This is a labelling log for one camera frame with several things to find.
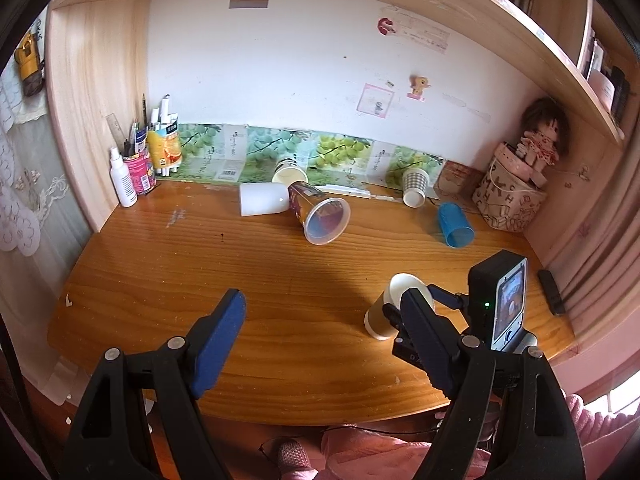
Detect brown paper cup white rim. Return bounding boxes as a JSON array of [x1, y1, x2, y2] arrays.
[[363, 273, 435, 340]]

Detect blue plastic cup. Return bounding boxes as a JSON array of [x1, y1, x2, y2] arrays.
[[437, 203, 475, 248]]

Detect white plastic cup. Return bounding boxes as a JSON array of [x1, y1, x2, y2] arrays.
[[239, 182, 290, 217]]

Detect checkered paper cup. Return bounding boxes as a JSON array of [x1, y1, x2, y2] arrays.
[[402, 167, 430, 208]]

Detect cream paper cup black print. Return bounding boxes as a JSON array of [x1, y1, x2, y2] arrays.
[[271, 157, 308, 186]]

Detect black remote control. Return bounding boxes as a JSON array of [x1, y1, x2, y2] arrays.
[[537, 269, 565, 316]]

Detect patterned fabric storage basket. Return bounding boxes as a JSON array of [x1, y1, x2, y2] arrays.
[[472, 157, 547, 233]]

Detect white spray bottle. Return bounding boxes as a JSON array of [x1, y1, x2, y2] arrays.
[[110, 146, 138, 208]]

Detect green leaf backsplash paper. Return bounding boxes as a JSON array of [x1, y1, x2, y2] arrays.
[[169, 124, 445, 190]]

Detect pink tin pen holder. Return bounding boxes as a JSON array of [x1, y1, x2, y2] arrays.
[[124, 150, 156, 195]]

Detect brown-haired rag doll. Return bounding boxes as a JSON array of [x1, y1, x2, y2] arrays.
[[516, 98, 570, 188]]

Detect clear plastic ruler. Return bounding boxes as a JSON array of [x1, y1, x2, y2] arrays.
[[105, 114, 127, 152]]

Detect white marker pen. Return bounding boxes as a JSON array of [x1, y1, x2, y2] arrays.
[[160, 94, 170, 125]]

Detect yellow hanging pouch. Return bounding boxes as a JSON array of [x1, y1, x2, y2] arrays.
[[14, 32, 44, 98]]

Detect cartoon pony wall sticker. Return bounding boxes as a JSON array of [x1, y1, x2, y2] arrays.
[[407, 75, 432, 102]]

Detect pink square wall sticker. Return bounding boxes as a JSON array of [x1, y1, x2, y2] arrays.
[[356, 84, 395, 119]]

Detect red cartoon wall sticker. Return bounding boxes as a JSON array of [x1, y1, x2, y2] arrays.
[[376, 18, 396, 36]]

